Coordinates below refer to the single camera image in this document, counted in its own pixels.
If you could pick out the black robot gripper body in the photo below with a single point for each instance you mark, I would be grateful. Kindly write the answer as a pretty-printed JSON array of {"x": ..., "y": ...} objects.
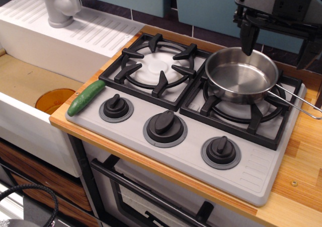
[{"x": 281, "y": 16}]

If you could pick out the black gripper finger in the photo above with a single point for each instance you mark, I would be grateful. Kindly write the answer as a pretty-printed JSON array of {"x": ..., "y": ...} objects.
[
  {"x": 249, "y": 32},
  {"x": 311, "y": 47}
]

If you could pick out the stainless steel pan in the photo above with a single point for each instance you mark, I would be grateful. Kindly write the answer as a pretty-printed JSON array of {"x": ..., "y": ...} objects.
[{"x": 235, "y": 77}]

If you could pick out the green pickle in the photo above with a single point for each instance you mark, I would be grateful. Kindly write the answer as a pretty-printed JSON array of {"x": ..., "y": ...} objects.
[{"x": 85, "y": 97}]

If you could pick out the black right stove knob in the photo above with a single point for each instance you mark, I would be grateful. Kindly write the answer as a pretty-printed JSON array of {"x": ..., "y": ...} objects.
[{"x": 221, "y": 153}]

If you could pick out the black stove knob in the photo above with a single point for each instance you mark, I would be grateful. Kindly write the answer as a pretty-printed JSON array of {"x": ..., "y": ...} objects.
[
  {"x": 221, "y": 153},
  {"x": 165, "y": 130},
  {"x": 116, "y": 109}
]

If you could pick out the black middle stove knob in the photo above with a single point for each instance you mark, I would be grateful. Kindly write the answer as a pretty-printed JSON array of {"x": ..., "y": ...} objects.
[{"x": 165, "y": 130}]

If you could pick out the grey toy stove top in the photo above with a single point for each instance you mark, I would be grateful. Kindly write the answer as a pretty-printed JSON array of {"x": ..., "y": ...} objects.
[{"x": 251, "y": 180}]

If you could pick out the black left stove knob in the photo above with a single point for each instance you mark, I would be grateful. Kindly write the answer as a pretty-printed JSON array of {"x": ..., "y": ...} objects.
[{"x": 116, "y": 109}]

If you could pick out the black right burner grate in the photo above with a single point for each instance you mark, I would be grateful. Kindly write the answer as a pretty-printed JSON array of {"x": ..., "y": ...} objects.
[{"x": 268, "y": 130}]

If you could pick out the black burner grate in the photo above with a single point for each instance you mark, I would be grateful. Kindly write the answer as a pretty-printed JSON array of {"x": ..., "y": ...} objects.
[
  {"x": 164, "y": 94},
  {"x": 268, "y": 130}
]

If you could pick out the black left burner grate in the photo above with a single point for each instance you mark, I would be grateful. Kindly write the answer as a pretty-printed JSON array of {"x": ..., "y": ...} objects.
[{"x": 164, "y": 94}]

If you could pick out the white left burner disc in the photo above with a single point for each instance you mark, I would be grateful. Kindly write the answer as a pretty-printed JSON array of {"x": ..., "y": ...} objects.
[{"x": 154, "y": 63}]

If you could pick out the grey toy faucet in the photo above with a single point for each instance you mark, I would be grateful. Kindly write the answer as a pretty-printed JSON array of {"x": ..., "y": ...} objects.
[{"x": 61, "y": 12}]

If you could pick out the white oven door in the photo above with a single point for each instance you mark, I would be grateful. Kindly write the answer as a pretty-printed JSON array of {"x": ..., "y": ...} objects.
[{"x": 141, "y": 198}]

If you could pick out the white toy sink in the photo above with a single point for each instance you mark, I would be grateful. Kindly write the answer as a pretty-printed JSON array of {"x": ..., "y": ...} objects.
[{"x": 36, "y": 58}]

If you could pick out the orange sink drain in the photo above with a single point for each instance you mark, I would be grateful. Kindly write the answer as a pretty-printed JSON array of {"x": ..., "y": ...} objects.
[{"x": 52, "y": 100}]

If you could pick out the wooden drawer front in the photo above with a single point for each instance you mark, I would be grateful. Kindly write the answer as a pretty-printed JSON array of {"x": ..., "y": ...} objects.
[{"x": 20, "y": 167}]

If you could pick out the black oven door handle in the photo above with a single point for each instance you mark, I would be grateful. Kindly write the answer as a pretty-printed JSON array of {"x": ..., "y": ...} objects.
[{"x": 107, "y": 169}]

